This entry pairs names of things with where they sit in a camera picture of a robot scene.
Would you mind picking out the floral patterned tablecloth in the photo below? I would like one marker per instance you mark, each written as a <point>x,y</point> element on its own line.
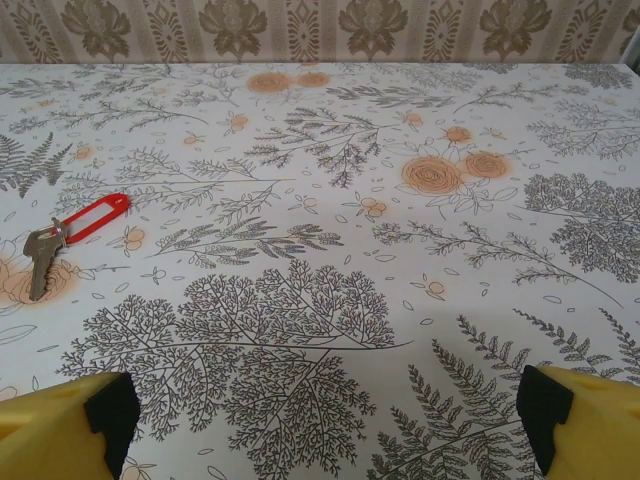
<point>320,225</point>

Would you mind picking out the silver metal key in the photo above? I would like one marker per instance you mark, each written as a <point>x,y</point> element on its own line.
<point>40,255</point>

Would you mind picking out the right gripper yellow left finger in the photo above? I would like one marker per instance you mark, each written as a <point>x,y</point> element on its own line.
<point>55,435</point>

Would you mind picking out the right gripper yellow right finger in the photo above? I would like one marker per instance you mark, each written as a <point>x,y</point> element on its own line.
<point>595,430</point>

